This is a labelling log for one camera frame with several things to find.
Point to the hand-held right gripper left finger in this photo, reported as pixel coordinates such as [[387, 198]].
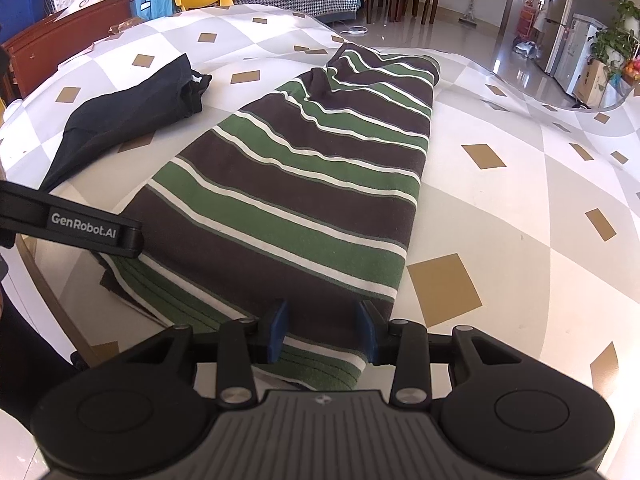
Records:
[[277, 332]]

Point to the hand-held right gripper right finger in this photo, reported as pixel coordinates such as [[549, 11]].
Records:
[[365, 332]]

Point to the green brown striped t-shirt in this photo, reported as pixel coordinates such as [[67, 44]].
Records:
[[300, 185]]

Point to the black folded garment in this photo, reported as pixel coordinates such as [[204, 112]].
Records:
[[125, 105]]

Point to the person's dark clothing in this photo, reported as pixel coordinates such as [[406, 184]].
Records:
[[30, 360]]

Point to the checkered tablecloth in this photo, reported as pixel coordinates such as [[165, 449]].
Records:
[[500, 240]]

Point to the brown snack packet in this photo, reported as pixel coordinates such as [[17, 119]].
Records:
[[125, 26]]

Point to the white printed bag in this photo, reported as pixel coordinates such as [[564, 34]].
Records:
[[90, 0]]

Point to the blue storage bin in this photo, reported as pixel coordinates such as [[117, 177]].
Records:
[[22, 5]]

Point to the white power strip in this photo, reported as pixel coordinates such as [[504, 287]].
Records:
[[352, 29]]

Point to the plastic shopping bag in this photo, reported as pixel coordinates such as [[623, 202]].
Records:
[[526, 50]]

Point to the brown cardboard box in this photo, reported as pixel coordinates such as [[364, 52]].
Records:
[[591, 82]]

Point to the orange plastic drawer unit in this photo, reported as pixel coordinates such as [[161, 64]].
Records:
[[528, 19]]

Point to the silver refrigerator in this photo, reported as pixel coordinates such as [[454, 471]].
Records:
[[550, 20]]

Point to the fruit basket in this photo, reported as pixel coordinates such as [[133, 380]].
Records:
[[632, 69]]

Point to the leafy potted plant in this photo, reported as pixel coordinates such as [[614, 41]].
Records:
[[617, 35]]

